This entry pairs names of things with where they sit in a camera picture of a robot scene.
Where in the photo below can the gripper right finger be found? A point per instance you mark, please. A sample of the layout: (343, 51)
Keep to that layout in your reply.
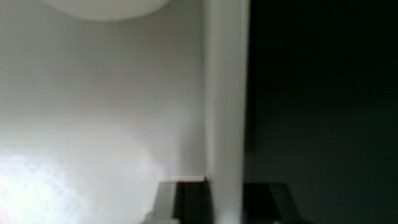
(290, 216)

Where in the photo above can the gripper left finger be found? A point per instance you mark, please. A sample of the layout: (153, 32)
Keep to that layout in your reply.
(160, 215)

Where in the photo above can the white square tabletop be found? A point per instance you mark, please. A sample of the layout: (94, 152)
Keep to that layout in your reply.
(121, 109)

